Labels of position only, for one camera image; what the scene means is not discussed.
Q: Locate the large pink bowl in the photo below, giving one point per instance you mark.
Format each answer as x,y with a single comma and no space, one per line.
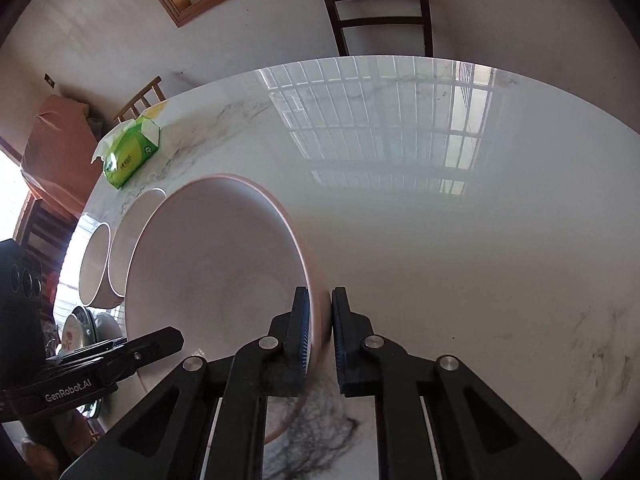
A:
210,270

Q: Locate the white ribbed bowl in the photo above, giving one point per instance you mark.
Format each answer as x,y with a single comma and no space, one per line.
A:
92,265

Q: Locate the dark wooden bench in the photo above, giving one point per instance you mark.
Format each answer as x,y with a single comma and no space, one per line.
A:
45,230

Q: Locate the white cartoon print bowl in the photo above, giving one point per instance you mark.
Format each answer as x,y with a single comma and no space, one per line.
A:
130,240

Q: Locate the light wooden chair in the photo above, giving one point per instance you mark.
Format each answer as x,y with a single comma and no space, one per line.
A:
145,92

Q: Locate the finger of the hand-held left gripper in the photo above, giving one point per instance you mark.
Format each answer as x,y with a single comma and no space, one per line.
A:
155,345
95,351

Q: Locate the side window wooden frame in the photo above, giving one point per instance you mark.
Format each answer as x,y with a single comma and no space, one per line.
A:
10,185

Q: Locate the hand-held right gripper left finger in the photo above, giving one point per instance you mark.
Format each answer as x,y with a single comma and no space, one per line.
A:
301,330

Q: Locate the orange cloth cover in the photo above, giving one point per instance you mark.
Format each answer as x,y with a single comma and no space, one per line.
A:
60,145

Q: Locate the dark wooden chair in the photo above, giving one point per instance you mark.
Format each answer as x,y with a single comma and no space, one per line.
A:
337,15

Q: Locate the white plate pink flowers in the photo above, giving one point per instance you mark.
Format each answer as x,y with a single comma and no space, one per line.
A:
72,332

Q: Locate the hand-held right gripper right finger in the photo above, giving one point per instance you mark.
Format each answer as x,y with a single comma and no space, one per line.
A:
339,335

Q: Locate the green tissue pack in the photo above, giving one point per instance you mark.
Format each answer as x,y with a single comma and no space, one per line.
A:
132,152

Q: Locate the large blue patterned plate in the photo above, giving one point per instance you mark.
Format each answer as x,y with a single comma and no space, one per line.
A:
107,325

